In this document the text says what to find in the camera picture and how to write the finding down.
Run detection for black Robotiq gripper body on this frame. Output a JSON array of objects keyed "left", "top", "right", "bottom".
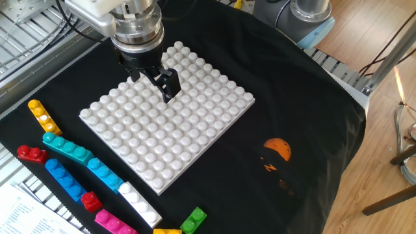
[{"left": 112, "top": 38, "right": 164, "bottom": 72}]

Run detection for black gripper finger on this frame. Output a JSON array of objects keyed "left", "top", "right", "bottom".
[
  {"left": 142, "top": 66, "right": 182, "bottom": 105},
  {"left": 127, "top": 67, "right": 142, "bottom": 83}
]

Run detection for yellow four-stud brick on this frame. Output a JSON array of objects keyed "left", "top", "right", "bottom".
[{"left": 27, "top": 99, "right": 63, "bottom": 137}]

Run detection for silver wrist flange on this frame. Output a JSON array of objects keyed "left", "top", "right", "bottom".
[{"left": 109, "top": 0, "right": 165, "bottom": 55}]

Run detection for white studded baseplate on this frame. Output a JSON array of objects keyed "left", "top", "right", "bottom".
[{"left": 79, "top": 40, "right": 256, "bottom": 196}]

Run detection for teal four-stud brick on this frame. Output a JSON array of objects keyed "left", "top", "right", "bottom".
[{"left": 42, "top": 131, "right": 95, "bottom": 166}]

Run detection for light blue three-stud brick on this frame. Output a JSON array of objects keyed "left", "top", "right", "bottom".
[{"left": 86, "top": 157, "right": 125, "bottom": 195}]

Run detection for white four-stud brick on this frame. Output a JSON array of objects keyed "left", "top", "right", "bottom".
[{"left": 117, "top": 181, "right": 163, "bottom": 229}]

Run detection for black cloth with orange print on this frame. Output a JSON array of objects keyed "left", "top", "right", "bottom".
[{"left": 0, "top": 0, "right": 367, "bottom": 234}]

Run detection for blue four-stud brick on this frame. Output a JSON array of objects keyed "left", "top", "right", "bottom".
[{"left": 44, "top": 158, "right": 88, "bottom": 205}]

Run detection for red two-stud brick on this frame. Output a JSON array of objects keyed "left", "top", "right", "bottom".
[{"left": 16, "top": 144, "right": 49, "bottom": 164}]

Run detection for red single-stud brick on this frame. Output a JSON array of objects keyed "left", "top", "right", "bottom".
[{"left": 80, "top": 190, "right": 103, "bottom": 213}]

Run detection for green two-stud brick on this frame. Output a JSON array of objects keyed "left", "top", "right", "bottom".
[{"left": 179, "top": 206, "right": 208, "bottom": 234}]

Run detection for pink three-stud brick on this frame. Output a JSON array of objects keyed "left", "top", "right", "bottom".
[{"left": 94, "top": 208, "right": 139, "bottom": 234}]

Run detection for printed white paper sheets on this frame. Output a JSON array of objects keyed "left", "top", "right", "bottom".
[{"left": 0, "top": 183, "right": 86, "bottom": 234}]

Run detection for dark furniture leg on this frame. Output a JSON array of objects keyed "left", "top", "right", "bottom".
[
  {"left": 389, "top": 144, "right": 416, "bottom": 166},
  {"left": 361, "top": 185, "right": 416, "bottom": 217}
]

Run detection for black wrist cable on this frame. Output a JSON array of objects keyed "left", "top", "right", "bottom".
[{"left": 54, "top": 0, "right": 110, "bottom": 44}]

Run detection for dark red floor cable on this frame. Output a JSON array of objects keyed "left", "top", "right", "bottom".
[{"left": 358, "top": 9, "right": 416, "bottom": 78}]

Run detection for aluminium frame post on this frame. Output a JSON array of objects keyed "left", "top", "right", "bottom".
[{"left": 361, "top": 19, "right": 416, "bottom": 97}]

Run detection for grey cable bundle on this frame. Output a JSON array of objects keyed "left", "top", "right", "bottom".
[{"left": 393, "top": 102, "right": 416, "bottom": 186}]

